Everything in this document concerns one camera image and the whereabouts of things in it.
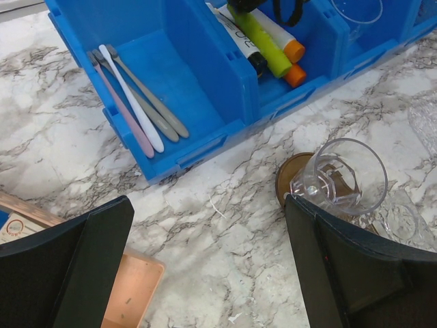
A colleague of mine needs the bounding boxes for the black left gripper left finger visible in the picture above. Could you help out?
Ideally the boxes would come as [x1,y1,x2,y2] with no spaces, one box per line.
[1,195,135,327]

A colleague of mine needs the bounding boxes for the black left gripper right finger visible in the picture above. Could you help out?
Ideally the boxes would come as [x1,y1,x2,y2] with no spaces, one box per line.
[285,195,436,327]

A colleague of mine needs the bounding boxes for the white toothbrush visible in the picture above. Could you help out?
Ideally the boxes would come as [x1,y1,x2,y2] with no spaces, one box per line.
[98,44,165,153]

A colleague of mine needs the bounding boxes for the grey toothbrush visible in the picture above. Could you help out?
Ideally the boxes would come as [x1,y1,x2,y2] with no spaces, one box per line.
[105,43,190,139]
[91,49,180,142]

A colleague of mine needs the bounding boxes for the lime green toothpaste tube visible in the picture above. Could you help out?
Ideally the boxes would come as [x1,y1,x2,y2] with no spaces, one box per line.
[226,3,292,78]

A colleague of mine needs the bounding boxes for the clear cup on tray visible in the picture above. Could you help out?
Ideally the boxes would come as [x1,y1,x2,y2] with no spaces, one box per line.
[290,138,389,218]

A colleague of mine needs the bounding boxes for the brown wooden tray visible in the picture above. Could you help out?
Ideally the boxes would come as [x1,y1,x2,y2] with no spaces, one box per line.
[275,152,360,223]

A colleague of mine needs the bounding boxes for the pink toothbrush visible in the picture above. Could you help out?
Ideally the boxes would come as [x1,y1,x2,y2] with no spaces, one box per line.
[87,51,155,158]

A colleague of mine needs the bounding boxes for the orange toothpaste tube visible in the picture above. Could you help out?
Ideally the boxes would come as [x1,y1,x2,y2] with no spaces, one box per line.
[283,64,307,88]

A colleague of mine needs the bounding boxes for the peach desk organizer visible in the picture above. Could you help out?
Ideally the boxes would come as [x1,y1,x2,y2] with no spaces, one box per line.
[1,193,165,327]

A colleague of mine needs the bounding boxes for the clear textured glass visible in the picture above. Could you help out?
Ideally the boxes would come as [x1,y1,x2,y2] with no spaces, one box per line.
[352,189,436,253]

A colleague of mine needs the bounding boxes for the white tube orange cap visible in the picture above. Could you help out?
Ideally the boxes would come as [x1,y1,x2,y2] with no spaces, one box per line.
[251,9,305,64]

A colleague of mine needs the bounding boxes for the blue bin with cups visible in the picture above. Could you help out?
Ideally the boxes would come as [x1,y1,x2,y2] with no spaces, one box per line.
[326,1,420,77]

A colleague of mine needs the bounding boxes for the blue bin with toothpastes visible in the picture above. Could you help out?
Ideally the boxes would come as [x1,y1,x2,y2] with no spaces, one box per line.
[193,1,346,125]

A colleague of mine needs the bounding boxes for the blue bin with toothbrushes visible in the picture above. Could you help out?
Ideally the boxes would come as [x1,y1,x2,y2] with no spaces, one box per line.
[47,1,248,185]

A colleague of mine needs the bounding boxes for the clear cup in bin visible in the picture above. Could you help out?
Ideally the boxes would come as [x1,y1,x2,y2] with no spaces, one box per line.
[331,0,383,42]

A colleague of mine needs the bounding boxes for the blue bin with jar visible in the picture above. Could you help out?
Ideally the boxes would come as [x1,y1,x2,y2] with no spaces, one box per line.
[406,0,436,45]

